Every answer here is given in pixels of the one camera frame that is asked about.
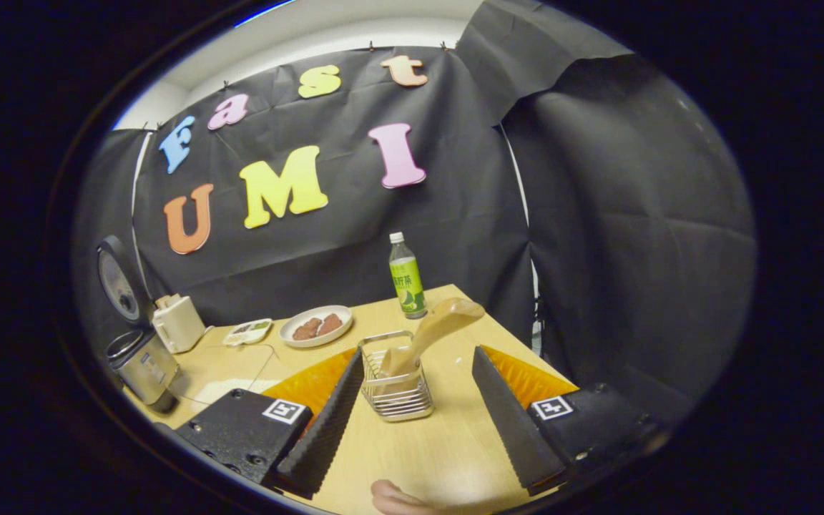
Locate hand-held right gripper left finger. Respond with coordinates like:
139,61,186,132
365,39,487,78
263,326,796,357
172,347,366,500

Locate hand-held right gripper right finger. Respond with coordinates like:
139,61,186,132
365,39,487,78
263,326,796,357
471,345,670,496

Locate metal wire chopstick holder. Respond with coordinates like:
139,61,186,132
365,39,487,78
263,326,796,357
360,330,434,422

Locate wooden spoon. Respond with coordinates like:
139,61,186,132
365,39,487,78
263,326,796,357
380,298,486,380

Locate black and steel rice cooker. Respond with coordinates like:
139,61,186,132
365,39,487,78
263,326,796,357
96,235,181,414

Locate white round plate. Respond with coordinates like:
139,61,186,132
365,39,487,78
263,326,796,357
279,305,353,348

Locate small white divided dish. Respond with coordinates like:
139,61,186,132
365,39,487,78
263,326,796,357
222,318,273,347

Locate green tea bottle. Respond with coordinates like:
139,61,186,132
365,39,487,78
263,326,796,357
388,231,428,320

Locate white toaster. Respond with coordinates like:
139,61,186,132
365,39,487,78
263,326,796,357
152,293,207,354

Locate black backdrop cloth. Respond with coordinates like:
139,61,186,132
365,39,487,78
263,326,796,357
72,0,756,423

